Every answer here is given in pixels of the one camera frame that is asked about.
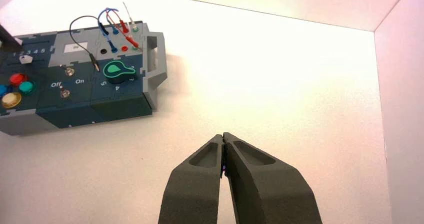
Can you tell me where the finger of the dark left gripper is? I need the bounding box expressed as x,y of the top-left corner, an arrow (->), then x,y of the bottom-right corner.
0,24 -> 22,52

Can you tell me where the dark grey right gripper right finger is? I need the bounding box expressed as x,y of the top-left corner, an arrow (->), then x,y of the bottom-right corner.
223,132 -> 323,224

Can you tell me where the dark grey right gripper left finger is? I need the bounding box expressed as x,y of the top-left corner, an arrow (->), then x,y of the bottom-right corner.
158,134 -> 226,224

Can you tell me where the red push button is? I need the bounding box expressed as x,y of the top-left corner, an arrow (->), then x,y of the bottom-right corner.
9,73 -> 29,86

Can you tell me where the teal push button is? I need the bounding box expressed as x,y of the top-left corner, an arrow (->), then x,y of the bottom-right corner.
18,80 -> 36,95

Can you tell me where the yellow push button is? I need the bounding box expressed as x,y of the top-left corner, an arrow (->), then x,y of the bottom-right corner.
0,91 -> 23,109

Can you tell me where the white display label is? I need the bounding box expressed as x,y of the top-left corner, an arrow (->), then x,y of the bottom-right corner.
63,42 -> 89,53

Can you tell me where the blue grey control box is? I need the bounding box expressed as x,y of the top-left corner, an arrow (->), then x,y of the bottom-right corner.
0,21 -> 168,136

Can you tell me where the green black rotary knob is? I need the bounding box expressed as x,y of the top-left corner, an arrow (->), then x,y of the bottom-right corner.
102,60 -> 137,85

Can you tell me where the black banana plug cable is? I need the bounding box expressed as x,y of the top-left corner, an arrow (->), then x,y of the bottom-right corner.
69,16 -> 110,72

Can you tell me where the blue banana plug cable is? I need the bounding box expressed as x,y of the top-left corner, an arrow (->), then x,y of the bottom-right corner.
97,7 -> 120,53

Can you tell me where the red banana plug cable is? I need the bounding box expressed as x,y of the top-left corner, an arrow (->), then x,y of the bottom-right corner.
105,10 -> 140,49

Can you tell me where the clear white plug cable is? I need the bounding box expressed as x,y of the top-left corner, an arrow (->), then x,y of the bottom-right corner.
122,2 -> 144,52

